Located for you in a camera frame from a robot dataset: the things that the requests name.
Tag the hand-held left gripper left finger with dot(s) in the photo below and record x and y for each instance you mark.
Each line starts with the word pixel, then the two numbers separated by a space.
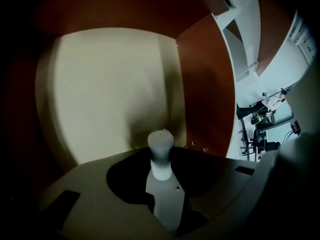
pixel 87 196

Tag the black equipment frame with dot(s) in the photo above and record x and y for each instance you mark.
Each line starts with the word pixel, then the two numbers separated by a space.
pixel 257 139

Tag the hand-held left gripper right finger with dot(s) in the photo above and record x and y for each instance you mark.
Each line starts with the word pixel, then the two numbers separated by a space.
pixel 237 184

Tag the white drawer with brown inside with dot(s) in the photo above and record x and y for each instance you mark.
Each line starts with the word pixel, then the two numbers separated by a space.
pixel 100 84

